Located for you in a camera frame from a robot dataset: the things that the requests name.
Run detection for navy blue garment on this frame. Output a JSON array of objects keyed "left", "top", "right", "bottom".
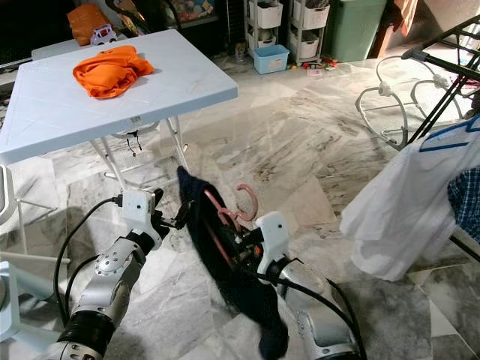
[{"left": 176, "top": 166, "right": 290, "bottom": 360}]

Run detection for pink plastic hanger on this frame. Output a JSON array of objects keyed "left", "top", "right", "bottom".
[{"left": 204, "top": 184, "right": 260, "bottom": 256}]

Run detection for white folding table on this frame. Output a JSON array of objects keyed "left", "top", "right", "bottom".
[{"left": 0, "top": 45, "right": 239, "bottom": 226}]

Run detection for white shirt blue trim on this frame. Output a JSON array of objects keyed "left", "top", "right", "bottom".
[{"left": 339, "top": 116, "right": 480, "bottom": 282}]

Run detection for orange garment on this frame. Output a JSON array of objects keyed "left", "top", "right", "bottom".
[{"left": 73, "top": 45, "right": 155, "bottom": 100}]

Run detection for light blue plastic bin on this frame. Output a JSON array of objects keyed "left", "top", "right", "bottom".
[{"left": 251, "top": 45, "right": 290, "bottom": 74}]

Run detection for light blue child chair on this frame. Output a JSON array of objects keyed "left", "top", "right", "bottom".
[{"left": 0, "top": 259, "right": 20, "bottom": 360}]

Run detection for white toy car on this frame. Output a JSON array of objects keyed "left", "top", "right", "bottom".
[{"left": 90, "top": 25, "right": 119, "bottom": 46}]

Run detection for small colourful toys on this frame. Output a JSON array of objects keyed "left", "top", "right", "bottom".
[{"left": 301, "top": 56, "right": 340, "bottom": 76}]

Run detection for orange bag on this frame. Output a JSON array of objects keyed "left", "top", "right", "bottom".
[{"left": 67, "top": 4, "right": 113, "bottom": 47}]

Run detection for white drawer tower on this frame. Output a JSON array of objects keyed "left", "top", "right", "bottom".
[
  {"left": 289, "top": 0, "right": 331, "bottom": 61},
  {"left": 244, "top": 0, "right": 286, "bottom": 50}
]

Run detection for green laundry hamper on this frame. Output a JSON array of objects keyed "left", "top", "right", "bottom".
[{"left": 324, "top": 0, "right": 389, "bottom": 62}]

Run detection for black metal drying rack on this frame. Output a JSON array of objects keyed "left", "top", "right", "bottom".
[{"left": 401, "top": 15, "right": 480, "bottom": 263}]

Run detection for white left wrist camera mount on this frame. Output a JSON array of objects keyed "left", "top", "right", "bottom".
[{"left": 120, "top": 189, "right": 158, "bottom": 239}]

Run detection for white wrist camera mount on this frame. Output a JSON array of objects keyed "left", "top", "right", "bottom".
[
  {"left": 255, "top": 211, "right": 292, "bottom": 275},
  {"left": 120, "top": 189, "right": 158, "bottom": 239}
]

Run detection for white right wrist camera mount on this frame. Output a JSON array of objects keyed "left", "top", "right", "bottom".
[{"left": 255, "top": 211, "right": 292, "bottom": 275}]

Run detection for white wire bouncer frame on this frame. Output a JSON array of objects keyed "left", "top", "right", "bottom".
[{"left": 355, "top": 54, "right": 470, "bottom": 151}]

